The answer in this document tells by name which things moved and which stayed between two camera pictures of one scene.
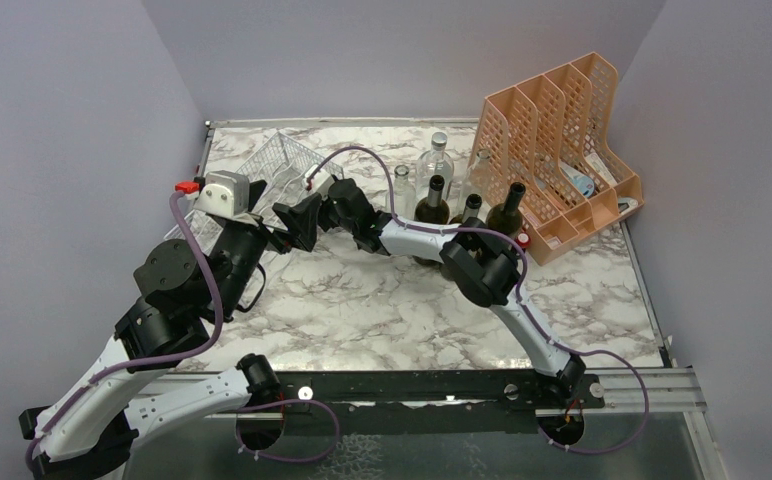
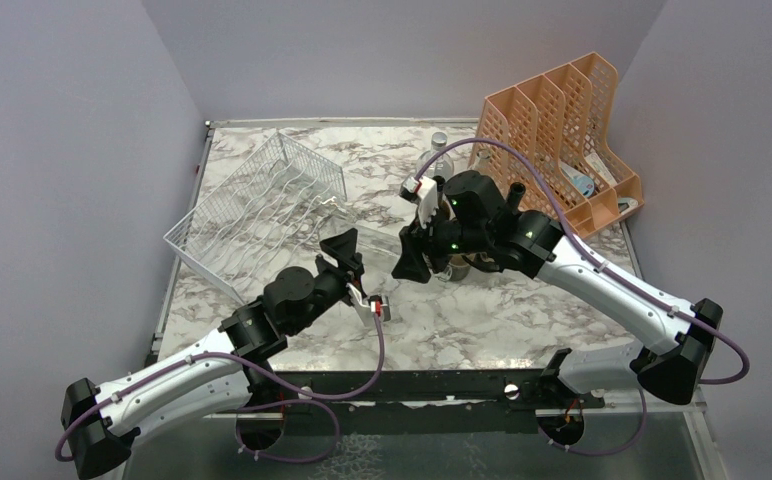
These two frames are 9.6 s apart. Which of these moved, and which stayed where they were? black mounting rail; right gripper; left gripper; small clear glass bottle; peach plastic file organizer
Moved: left gripper; small clear glass bottle; right gripper
Stayed: peach plastic file organizer; black mounting rail
